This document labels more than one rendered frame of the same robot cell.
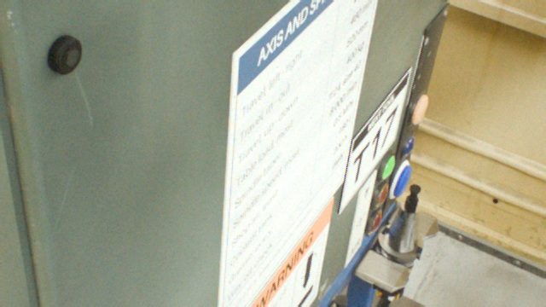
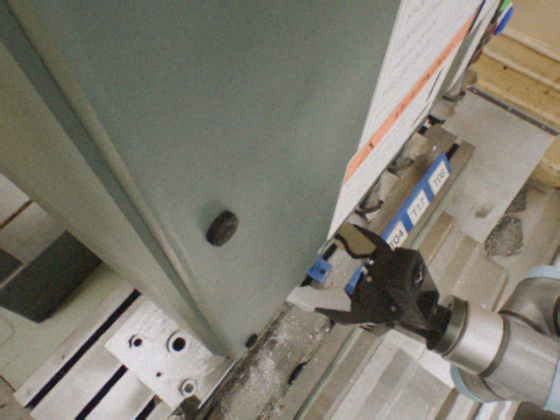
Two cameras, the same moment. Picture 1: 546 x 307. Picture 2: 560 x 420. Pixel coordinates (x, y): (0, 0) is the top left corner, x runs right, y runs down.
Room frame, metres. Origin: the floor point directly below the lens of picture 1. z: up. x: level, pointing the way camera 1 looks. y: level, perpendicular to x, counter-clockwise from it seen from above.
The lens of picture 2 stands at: (0.15, 0.04, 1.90)
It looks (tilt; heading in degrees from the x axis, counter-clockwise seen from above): 63 degrees down; 12
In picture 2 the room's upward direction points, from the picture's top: 2 degrees clockwise
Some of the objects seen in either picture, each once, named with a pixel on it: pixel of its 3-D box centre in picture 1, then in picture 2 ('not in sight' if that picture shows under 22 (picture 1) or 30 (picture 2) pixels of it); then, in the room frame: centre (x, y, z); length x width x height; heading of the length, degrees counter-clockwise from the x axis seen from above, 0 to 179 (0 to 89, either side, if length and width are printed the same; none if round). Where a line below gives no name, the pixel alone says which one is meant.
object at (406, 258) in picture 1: (399, 246); (449, 90); (0.84, -0.18, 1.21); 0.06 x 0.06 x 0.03
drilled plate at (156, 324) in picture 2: not in sight; (196, 326); (0.30, 0.24, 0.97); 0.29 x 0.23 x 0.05; 155
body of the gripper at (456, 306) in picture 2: not in sight; (399, 305); (0.31, -0.08, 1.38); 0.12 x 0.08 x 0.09; 77
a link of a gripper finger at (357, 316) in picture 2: not in sight; (352, 304); (0.29, -0.02, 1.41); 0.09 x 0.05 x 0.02; 101
